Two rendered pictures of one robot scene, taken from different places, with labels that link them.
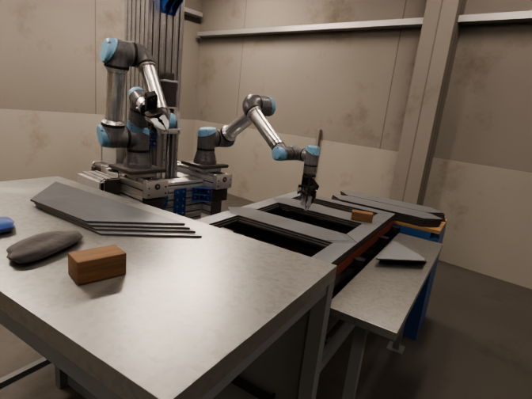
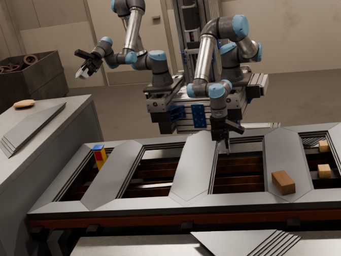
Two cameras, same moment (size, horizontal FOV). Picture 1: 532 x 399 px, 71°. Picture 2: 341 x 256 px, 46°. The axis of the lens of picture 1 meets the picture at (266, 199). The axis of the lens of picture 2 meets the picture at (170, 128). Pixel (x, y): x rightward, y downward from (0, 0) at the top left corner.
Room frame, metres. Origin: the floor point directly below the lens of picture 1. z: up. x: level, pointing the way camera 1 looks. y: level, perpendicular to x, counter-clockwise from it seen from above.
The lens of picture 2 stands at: (1.31, -1.88, 1.85)
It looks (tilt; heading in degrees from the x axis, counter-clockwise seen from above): 23 degrees down; 74
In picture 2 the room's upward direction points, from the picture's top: 11 degrees counter-clockwise
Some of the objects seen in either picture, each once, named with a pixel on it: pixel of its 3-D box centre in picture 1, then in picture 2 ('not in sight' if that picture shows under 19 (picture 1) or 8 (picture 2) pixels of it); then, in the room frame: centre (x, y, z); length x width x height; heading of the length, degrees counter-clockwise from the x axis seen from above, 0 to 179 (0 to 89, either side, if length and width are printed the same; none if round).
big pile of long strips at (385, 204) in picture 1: (385, 207); not in sight; (2.65, -0.88, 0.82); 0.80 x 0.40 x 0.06; 59
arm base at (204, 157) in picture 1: (205, 155); (231, 71); (2.44, 0.43, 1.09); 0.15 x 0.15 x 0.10
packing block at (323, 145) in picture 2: not in sight; (324, 146); (2.56, -0.31, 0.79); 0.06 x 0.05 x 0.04; 59
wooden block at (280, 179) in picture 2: (362, 215); (283, 182); (2.13, -0.58, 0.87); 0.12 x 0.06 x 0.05; 78
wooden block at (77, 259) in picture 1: (97, 263); not in sight; (0.73, 0.34, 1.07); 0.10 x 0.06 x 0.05; 136
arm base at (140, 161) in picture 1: (138, 157); (161, 76); (2.06, 0.74, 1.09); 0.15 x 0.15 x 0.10
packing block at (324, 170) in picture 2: not in sight; (324, 170); (2.40, -0.50, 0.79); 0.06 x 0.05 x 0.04; 59
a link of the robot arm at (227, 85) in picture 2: (295, 153); (219, 89); (2.09, -0.14, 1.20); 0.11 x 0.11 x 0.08; 48
